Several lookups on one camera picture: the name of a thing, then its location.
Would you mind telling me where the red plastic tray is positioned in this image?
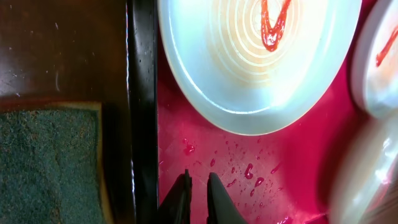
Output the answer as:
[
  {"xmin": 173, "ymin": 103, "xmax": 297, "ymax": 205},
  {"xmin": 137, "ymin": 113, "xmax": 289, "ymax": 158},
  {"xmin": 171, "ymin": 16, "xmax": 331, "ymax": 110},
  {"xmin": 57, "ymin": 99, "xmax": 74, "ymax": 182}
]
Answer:
[{"xmin": 158, "ymin": 1, "xmax": 374, "ymax": 223}]

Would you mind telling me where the green yellow sponge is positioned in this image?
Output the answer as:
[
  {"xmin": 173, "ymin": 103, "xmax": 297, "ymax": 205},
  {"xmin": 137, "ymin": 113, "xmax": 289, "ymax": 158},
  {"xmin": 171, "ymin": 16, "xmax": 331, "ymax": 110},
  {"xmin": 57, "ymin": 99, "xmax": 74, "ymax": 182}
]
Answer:
[{"xmin": 1, "ymin": 102, "xmax": 114, "ymax": 223}]

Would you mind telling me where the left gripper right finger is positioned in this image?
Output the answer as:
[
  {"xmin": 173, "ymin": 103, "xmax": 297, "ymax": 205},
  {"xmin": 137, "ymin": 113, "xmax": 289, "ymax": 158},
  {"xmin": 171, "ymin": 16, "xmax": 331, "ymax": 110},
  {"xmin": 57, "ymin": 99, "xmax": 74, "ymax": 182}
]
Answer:
[{"xmin": 206, "ymin": 172, "xmax": 247, "ymax": 224}]

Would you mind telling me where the black water basin tray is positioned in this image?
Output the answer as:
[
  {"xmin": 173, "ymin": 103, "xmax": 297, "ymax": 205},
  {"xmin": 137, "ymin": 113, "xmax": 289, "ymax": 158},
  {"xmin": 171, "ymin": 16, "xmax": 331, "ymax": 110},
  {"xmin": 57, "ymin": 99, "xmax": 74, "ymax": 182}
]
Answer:
[{"xmin": 1, "ymin": 0, "xmax": 157, "ymax": 223}]

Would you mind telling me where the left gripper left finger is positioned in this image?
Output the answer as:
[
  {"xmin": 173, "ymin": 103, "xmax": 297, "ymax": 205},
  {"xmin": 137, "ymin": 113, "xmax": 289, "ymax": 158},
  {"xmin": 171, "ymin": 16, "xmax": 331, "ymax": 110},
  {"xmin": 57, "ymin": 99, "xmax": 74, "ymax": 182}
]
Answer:
[{"xmin": 158, "ymin": 169, "xmax": 192, "ymax": 224}]

